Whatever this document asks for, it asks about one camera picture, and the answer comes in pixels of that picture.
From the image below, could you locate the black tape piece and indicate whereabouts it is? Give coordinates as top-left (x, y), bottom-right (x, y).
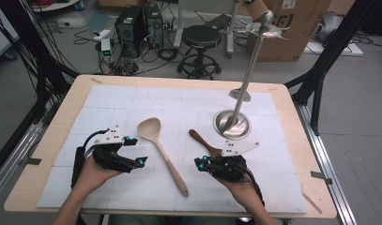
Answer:
top-left (310, 170), bottom-right (333, 186)
top-left (20, 157), bottom-right (42, 167)

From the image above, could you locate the white flat board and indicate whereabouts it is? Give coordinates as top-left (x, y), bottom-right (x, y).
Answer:
top-left (303, 40), bottom-right (365, 58)

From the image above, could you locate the black round stool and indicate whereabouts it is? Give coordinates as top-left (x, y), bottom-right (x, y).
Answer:
top-left (176, 24), bottom-right (223, 81)

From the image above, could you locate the person's right hand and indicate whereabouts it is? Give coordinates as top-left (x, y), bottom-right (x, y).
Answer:
top-left (214, 172), bottom-right (259, 210)

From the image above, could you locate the white device with green display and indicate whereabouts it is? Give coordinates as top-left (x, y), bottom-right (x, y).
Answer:
top-left (99, 37), bottom-right (114, 59)

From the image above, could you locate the white power strip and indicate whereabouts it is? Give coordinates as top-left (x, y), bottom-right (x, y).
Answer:
top-left (93, 28), bottom-right (114, 42)

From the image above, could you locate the white grid mat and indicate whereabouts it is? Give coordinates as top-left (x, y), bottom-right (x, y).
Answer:
top-left (37, 84), bottom-right (309, 215)

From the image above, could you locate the black computer tower green sticker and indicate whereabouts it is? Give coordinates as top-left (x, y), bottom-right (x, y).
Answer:
top-left (114, 6), bottom-right (146, 59)

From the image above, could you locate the grey round appliance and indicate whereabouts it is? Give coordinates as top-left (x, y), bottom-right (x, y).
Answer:
top-left (314, 11), bottom-right (345, 43)

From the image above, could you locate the aluminium rail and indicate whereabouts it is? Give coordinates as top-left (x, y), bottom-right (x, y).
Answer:
top-left (0, 122), bottom-right (45, 204)
top-left (295, 102), bottom-right (359, 225)

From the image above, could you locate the thin wooden stick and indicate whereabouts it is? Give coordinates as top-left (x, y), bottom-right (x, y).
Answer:
top-left (300, 190), bottom-right (324, 216)

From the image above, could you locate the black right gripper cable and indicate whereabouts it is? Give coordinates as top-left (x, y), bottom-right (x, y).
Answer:
top-left (241, 167), bottom-right (267, 208)

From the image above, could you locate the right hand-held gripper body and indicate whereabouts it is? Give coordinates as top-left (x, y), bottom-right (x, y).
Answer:
top-left (206, 139), bottom-right (261, 184)

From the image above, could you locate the person's left hand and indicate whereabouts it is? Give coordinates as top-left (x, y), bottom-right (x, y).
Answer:
top-left (75, 156), bottom-right (125, 195)

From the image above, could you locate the dark wooden rice spoon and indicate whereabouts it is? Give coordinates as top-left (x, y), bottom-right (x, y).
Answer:
top-left (189, 128), bottom-right (224, 158)

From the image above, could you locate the black metal frame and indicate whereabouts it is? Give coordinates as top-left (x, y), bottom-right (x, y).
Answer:
top-left (284, 0), bottom-right (380, 136)

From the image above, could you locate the black flat case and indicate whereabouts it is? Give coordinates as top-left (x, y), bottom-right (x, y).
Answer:
top-left (206, 13), bottom-right (233, 31)

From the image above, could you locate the metal utensil stand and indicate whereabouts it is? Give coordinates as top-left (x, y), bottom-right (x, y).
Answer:
top-left (212, 8), bottom-right (291, 141)

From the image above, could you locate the large cardboard box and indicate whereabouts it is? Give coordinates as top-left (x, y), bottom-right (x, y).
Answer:
top-left (241, 0), bottom-right (333, 63)

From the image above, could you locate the light wooden spoon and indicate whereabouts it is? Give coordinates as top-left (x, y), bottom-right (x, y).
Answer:
top-left (136, 117), bottom-right (191, 198)

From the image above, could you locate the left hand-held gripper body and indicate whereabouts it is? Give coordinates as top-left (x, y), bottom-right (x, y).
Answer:
top-left (91, 125), bottom-right (139, 174)

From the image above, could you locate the black frame with cables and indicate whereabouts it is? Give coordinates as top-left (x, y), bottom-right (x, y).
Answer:
top-left (0, 0), bottom-right (81, 181)

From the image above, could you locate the tangle of black floor cables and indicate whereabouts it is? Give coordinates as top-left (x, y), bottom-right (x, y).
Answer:
top-left (73, 27), bottom-right (181, 77)

